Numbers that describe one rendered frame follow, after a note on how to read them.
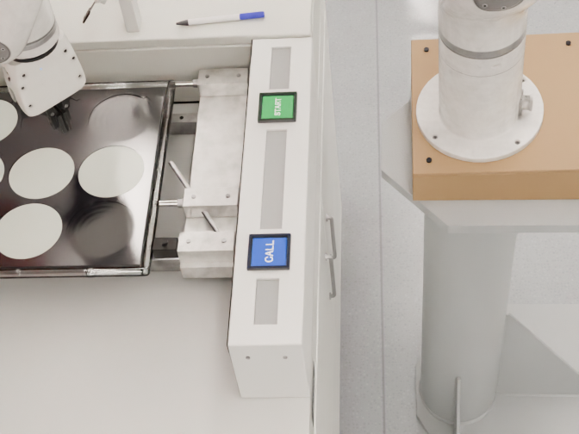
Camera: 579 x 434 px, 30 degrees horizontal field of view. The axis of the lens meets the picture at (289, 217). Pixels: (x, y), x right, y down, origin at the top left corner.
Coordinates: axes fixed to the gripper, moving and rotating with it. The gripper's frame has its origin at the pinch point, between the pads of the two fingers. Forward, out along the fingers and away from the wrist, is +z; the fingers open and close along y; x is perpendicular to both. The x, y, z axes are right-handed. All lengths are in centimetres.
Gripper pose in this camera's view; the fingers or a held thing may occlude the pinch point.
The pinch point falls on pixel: (59, 117)
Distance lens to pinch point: 162.8
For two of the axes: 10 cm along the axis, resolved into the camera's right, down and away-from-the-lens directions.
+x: -6.3, -5.8, 5.1
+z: 0.9, 6.0, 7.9
